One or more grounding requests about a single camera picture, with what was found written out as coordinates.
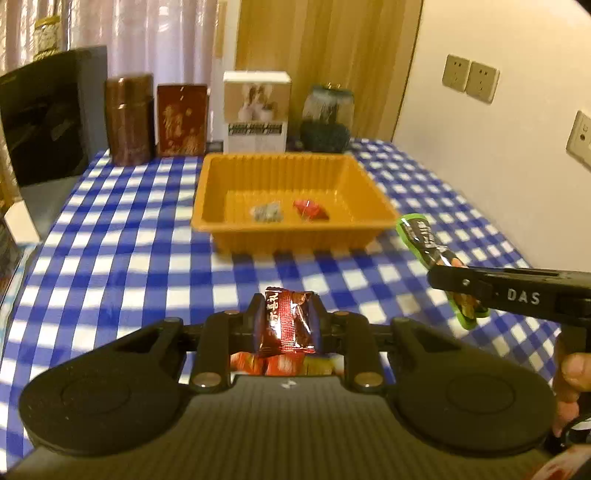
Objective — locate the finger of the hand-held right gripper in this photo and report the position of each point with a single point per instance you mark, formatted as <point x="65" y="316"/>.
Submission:
<point x="461" y="284"/>

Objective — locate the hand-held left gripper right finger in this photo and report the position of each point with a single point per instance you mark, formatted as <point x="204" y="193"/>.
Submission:
<point x="318" y="325"/>

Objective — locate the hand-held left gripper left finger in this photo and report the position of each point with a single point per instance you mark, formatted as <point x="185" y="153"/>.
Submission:
<point x="256" y="323"/>

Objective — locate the small dark red candy packet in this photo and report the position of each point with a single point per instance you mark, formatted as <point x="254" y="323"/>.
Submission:
<point x="284" y="323"/>

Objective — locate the red snack packet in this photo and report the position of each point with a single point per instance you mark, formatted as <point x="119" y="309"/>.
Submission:
<point x="258" y="364"/>
<point x="310" y="210"/>

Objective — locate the green packet with dark label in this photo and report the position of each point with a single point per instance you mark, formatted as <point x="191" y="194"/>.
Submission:
<point x="422" y="240"/>

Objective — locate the grey candy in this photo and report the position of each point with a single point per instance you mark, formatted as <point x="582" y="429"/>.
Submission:
<point x="267" y="212"/>

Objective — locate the yellow plastic tray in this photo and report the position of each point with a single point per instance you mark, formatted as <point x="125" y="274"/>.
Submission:
<point x="277" y="184"/>

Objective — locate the person's right hand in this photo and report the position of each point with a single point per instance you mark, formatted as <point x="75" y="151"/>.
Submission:
<point x="572" y="383"/>

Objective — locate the blue white checked tablecloth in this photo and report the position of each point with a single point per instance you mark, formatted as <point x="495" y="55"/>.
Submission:
<point x="138" y="254"/>

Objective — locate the glass snow globe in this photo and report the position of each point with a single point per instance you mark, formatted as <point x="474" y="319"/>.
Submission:
<point x="327" y="120"/>

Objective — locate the white photo-printed box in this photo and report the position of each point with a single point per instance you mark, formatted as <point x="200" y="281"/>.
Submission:
<point x="256" y="110"/>

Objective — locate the red gift box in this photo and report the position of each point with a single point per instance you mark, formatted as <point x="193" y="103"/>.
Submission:
<point x="181" y="120"/>

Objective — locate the brown metal canister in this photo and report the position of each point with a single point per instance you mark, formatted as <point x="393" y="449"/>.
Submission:
<point x="129" y="120"/>

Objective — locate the blue milk carton box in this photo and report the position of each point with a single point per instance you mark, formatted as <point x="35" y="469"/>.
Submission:
<point x="9" y="251"/>

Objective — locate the tan curtain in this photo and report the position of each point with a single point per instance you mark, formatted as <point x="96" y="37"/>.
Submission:
<point x="323" y="46"/>

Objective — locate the black countertop appliance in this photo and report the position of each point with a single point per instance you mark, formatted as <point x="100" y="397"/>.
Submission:
<point x="51" y="120"/>

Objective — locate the sheer pale curtain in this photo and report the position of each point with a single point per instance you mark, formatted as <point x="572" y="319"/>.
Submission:
<point x="152" y="37"/>

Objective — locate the glass jar with gold lid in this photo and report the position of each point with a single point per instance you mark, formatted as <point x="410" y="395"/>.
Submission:
<point x="47" y="37"/>

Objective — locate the large beige wall plate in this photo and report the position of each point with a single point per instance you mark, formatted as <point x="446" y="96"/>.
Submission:
<point x="581" y="141"/>

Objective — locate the beige wall socket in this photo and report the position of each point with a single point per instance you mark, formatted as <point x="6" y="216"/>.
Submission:
<point x="455" y="73"/>
<point x="482" y="82"/>

